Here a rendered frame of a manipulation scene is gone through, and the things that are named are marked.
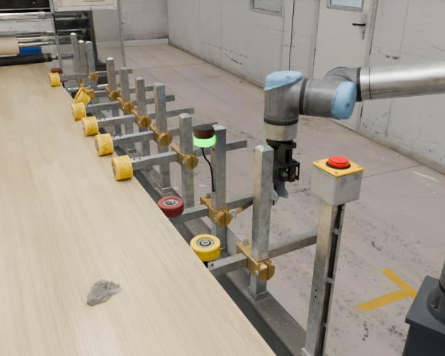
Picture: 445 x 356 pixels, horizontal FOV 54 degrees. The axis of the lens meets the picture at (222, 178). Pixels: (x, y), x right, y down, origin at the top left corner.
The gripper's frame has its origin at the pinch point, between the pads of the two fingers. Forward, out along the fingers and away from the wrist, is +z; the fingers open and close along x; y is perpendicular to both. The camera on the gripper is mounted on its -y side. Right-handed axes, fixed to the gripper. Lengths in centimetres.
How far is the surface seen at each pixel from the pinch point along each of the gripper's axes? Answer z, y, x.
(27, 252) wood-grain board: 6, -15, -65
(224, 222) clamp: 12.3, -13.4, -8.4
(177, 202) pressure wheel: 5.6, -21.0, -20.9
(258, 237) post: 4.7, 8.9, -9.7
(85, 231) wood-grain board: 6, -18, -50
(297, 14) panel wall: -11, -357, 272
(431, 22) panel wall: -20, -160, 259
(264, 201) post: -6.0, 8.9, -8.4
